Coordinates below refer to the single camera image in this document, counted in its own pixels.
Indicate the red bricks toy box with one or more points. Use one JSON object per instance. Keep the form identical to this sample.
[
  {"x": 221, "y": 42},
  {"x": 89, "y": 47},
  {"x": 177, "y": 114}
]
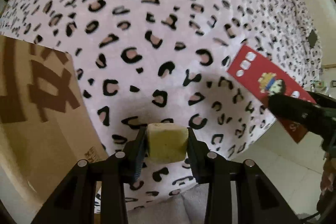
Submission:
[{"x": 263, "y": 78}]

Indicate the pink leopard print blanket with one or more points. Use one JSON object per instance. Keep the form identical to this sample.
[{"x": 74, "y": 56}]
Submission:
[{"x": 148, "y": 61}]

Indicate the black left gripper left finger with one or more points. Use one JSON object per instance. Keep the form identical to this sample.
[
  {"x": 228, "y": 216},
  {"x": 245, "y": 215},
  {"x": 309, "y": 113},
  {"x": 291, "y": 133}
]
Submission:
[{"x": 73, "y": 200}]

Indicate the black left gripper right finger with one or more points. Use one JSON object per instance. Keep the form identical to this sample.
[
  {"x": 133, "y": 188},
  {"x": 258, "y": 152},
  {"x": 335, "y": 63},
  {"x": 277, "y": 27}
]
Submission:
[{"x": 236, "y": 190}]

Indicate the brown cardboard box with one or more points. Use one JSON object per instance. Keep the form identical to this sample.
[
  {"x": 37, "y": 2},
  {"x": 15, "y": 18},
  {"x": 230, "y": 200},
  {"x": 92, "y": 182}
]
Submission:
[{"x": 45, "y": 126}]

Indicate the person's right hand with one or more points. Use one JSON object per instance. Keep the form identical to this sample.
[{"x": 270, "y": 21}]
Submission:
[{"x": 328, "y": 176}]

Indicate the yellow sponge cube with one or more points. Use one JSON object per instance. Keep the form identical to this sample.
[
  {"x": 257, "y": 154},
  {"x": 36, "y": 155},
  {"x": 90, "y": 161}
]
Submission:
[{"x": 167, "y": 142}]

